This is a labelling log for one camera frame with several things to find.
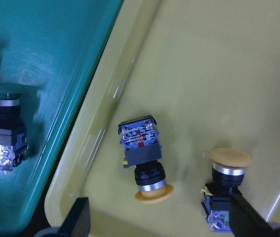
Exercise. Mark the yellow plastic tray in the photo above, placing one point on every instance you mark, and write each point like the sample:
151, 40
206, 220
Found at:
208, 71

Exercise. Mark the green plastic tray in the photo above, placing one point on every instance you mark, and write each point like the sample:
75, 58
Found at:
51, 48

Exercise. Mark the yellow push button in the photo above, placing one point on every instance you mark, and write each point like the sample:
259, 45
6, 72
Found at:
142, 149
228, 170

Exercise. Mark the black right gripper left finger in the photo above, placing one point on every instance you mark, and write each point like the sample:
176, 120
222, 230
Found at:
77, 222

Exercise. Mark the green push button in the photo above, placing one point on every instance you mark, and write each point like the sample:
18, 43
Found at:
13, 134

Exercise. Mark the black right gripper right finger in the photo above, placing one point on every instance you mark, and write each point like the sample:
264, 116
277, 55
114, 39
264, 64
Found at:
245, 221

